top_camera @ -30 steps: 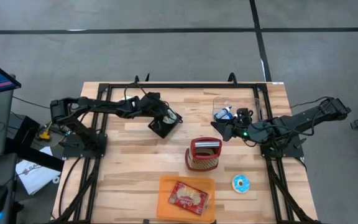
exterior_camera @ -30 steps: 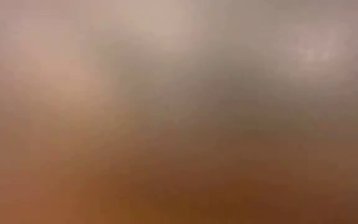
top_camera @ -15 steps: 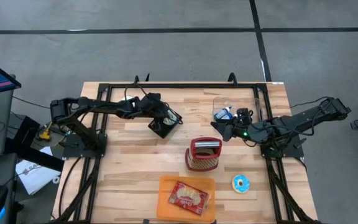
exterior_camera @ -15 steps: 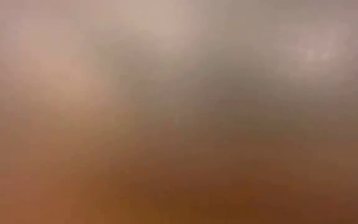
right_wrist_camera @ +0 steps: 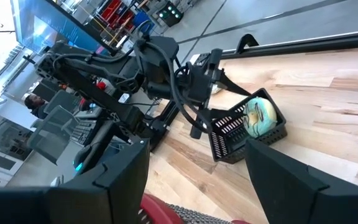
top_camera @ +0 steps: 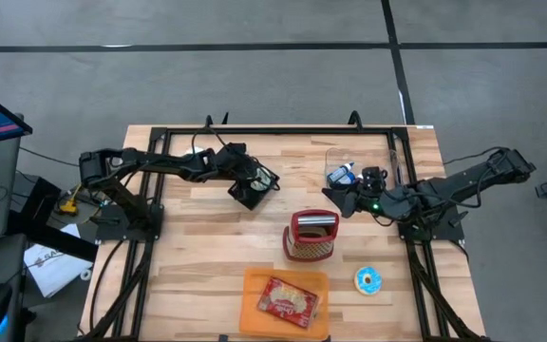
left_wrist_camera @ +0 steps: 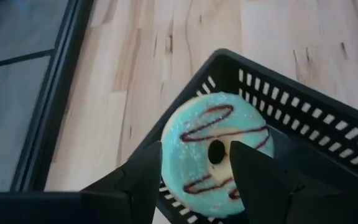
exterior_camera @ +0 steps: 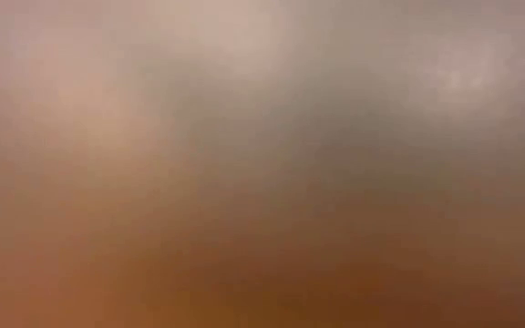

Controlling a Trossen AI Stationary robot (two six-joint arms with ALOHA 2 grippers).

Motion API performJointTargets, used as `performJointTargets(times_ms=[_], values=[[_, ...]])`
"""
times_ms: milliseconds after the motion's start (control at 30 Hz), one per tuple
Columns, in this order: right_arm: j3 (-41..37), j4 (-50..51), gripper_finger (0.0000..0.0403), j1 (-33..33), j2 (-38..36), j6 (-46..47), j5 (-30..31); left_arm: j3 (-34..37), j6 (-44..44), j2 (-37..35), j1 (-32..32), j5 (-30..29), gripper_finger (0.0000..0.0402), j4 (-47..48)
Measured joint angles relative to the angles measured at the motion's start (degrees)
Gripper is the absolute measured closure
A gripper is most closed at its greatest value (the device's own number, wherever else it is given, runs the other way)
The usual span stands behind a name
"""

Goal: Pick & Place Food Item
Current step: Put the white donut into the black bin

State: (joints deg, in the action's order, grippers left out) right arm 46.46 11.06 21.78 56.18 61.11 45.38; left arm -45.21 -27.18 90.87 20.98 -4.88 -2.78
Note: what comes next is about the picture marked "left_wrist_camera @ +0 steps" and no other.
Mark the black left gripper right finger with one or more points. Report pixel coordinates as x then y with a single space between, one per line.
269 196

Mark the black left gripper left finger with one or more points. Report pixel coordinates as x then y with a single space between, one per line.
138 193

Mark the teal donut with brown drizzle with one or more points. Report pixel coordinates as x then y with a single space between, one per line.
194 155

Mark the black plastic slotted basket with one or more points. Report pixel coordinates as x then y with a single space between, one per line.
291 87

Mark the black aluminium table frame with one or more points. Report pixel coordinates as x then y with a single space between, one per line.
51 99

